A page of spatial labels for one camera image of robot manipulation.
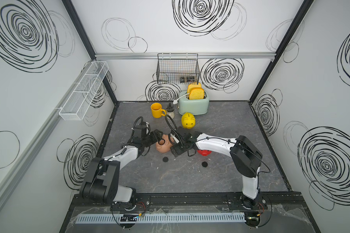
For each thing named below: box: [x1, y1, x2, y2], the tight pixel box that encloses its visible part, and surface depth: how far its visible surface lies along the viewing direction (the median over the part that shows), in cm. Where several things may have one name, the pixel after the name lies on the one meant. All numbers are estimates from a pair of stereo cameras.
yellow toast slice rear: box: [187, 82, 202, 95], surface depth 104 cm
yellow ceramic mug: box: [150, 102, 167, 119], surface depth 107 cm
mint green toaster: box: [176, 91, 210, 116], surface depth 105 cm
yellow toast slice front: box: [189, 87, 205, 100], surface depth 101 cm
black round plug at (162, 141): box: [157, 138, 166, 146], surface depth 88 cm
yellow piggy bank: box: [181, 112, 196, 130], surface depth 101 cm
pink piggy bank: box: [155, 133, 174, 154], surface depth 87 cm
